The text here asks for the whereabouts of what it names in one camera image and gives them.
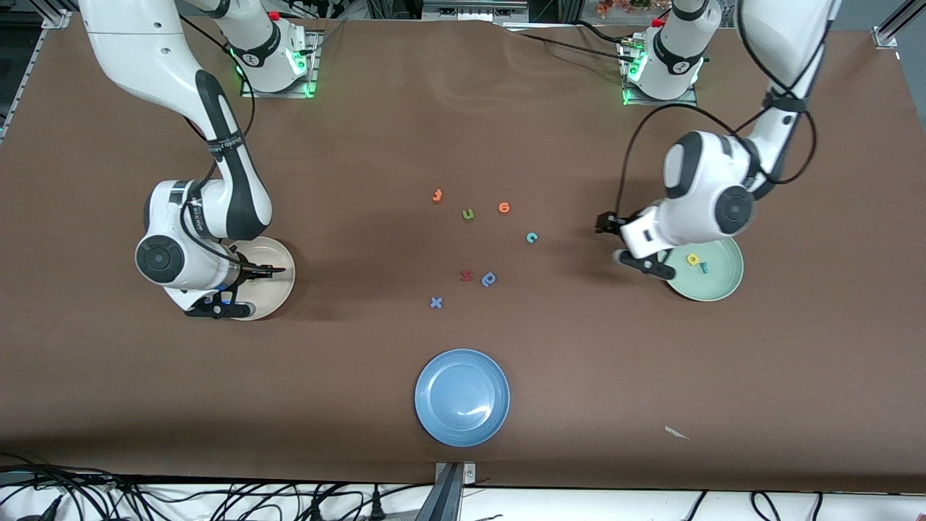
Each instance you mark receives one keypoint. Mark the aluminium profile bar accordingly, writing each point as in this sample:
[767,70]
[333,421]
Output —
[474,10]

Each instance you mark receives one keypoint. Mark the aluminium frame post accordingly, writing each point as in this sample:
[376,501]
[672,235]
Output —
[893,27]
[52,16]

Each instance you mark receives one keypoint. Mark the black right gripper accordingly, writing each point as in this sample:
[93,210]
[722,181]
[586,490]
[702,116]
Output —
[249,273]

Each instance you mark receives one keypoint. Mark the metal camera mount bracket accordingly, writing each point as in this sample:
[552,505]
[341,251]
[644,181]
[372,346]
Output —
[450,485]

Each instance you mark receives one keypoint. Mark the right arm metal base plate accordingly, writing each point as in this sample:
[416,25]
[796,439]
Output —
[312,72]

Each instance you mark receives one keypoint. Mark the orange artificial flowers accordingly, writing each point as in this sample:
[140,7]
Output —
[623,6]

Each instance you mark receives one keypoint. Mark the beige round plate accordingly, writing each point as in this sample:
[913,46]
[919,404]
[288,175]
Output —
[278,293]

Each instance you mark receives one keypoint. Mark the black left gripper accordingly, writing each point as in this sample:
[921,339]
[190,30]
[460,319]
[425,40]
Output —
[610,223]

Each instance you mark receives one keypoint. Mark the green round plate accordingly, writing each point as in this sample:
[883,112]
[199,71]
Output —
[716,278]

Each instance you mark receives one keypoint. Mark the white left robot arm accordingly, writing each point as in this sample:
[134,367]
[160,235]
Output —
[694,210]

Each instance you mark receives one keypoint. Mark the small white paper scrap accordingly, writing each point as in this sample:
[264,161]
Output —
[676,433]

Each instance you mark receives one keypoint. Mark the blue round plate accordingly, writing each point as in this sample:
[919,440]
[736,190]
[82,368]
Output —
[462,398]

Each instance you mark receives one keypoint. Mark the blue foam letter p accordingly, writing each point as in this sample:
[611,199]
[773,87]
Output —
[489,279]

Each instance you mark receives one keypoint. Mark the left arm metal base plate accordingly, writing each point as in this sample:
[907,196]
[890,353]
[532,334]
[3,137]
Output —
[687,103]

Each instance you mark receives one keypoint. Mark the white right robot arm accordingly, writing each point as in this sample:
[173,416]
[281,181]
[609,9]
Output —
[145,43]

